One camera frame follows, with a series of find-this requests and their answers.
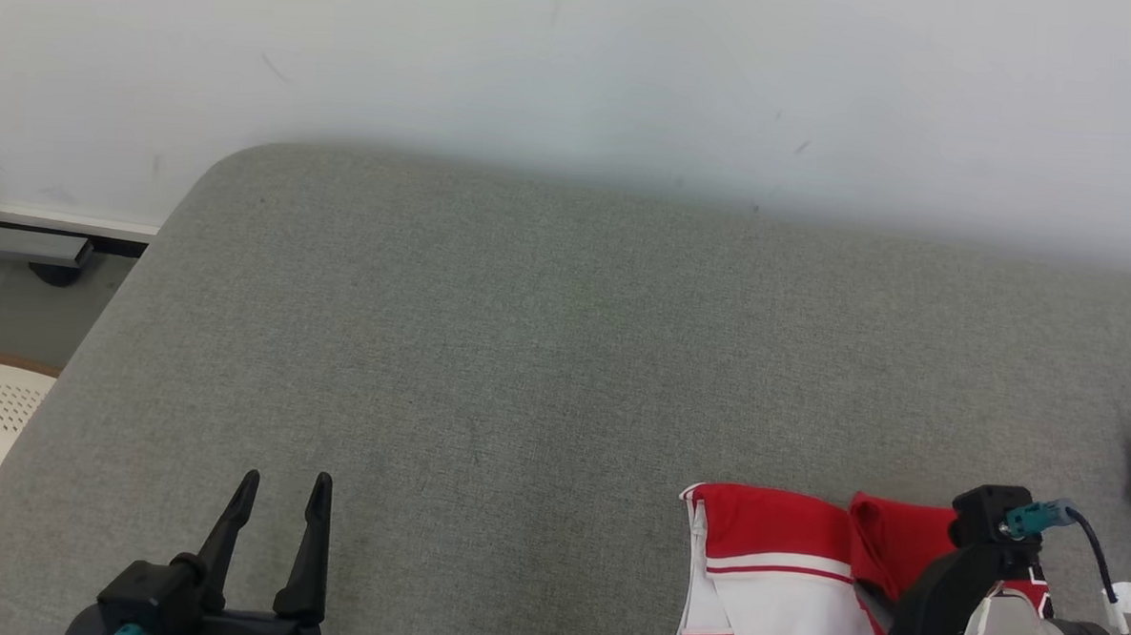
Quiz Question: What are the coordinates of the red white basketball jersey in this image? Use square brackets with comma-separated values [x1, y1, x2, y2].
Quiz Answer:
[664, 481, 1059, 635]

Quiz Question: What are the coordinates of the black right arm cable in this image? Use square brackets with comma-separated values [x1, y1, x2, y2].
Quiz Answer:
[1061, 507, 1131, 635]

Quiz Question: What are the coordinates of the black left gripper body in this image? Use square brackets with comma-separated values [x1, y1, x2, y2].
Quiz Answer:
[65, 601, 325, 635]

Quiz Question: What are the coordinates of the red white thin wire bundle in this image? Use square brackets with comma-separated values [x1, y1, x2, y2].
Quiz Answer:
[975, 563, 1058, 635]

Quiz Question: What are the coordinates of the grey rail with black foot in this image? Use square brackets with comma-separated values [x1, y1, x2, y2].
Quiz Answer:
[0, 201, 162, 292]

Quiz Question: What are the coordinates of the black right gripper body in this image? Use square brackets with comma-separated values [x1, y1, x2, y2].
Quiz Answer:
[886, 537, 1043, 635]

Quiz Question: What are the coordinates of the teal right cable connector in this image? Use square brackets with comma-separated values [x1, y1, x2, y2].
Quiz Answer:
[998, 496, 1077, 544]

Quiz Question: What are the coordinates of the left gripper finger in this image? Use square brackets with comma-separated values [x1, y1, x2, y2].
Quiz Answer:
[272, 470, 336, 627]
[194, 467, 262, 616]

